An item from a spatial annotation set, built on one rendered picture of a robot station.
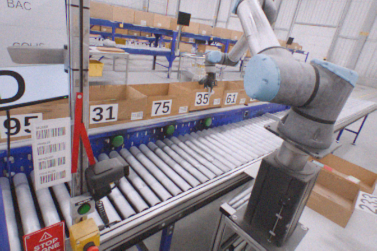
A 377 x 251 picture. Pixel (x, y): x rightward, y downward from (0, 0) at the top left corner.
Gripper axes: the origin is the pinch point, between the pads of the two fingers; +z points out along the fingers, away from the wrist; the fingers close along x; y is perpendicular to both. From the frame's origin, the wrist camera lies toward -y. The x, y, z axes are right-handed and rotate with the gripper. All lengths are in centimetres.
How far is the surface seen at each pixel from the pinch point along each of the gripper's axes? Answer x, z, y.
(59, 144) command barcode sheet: -64, -1, -123
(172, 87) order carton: 21.8, -7.2, -20.1
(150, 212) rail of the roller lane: -50, 40, -89
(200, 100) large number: -0.1, 2.0, -9.2
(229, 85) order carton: 23, -6, 58
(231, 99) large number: 0.0, 4.9, 32.4
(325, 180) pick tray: -89, 44, 9
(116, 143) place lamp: -4, 22, -82
